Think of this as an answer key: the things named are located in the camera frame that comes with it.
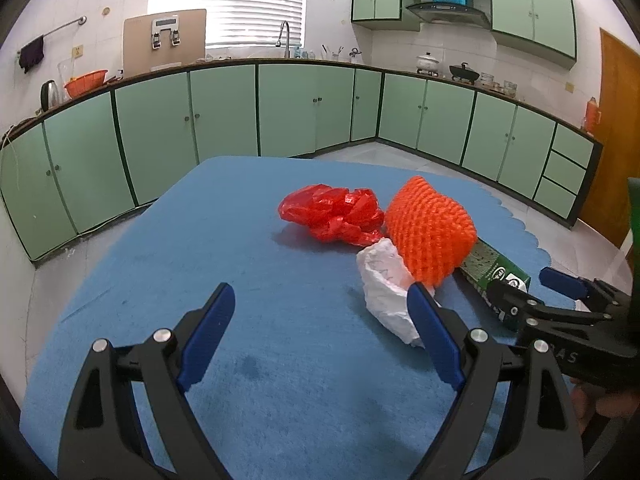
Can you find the steel electric kettle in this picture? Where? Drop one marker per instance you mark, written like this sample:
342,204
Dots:
49,95

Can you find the green lower kitchen cabinets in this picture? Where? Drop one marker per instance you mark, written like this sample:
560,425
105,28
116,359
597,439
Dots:
160,125

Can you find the red plastic bag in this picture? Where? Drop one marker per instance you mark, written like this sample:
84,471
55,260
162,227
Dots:
330,210

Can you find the group of glass jars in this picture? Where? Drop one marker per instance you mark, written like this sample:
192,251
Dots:
499,85

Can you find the blue tablecloth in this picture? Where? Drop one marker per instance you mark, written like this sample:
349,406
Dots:
225,240

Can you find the dark purple towel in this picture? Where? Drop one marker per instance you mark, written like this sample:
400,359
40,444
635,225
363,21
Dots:
31,55

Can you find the orange plastic basin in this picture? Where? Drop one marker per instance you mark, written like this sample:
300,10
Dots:
86,85

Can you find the orange thermos bottle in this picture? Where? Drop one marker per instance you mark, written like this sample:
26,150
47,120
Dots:
593,114

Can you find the green upper kitchen cabinets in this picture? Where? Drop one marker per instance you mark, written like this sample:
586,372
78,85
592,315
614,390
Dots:
515,5

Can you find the green kitchen cabinets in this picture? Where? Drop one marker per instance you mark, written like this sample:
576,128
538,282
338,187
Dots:
160,125
515,5

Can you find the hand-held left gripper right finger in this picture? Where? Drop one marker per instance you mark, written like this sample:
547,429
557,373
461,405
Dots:
434,335

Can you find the orange foam net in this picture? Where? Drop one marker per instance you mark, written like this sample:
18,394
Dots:
430,230

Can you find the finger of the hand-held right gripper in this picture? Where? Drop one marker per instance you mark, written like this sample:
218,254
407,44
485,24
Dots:
565,280
510,302

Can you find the black wok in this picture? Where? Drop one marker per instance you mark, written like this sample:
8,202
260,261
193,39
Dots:
464,72

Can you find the person's right hand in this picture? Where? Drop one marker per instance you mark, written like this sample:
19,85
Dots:
605,402

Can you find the range hood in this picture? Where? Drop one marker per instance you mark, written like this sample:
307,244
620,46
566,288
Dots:
447,14

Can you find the clear plastic container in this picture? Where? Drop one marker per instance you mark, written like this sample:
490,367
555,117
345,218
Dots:
66,70

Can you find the utensil holder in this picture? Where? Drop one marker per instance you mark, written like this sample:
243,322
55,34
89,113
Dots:
332,55

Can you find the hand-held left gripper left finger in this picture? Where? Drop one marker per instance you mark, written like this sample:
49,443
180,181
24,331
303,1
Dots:
210,335

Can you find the white paper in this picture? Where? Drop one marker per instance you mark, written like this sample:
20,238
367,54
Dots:
385,285

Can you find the dark green cardboard box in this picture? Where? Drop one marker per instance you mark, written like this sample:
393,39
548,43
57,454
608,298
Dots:
482,260

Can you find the metal kitchen faucet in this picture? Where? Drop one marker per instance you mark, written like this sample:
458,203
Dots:
286,42

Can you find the white window blinds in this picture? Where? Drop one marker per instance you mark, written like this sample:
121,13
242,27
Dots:
230,0

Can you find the white cooking pot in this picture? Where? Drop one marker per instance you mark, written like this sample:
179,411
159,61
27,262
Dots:
428,63

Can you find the wooden door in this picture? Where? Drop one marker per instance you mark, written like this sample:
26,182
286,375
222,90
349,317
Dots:
615,135

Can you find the metal towel rail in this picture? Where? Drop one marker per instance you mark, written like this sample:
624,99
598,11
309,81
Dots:
62,27

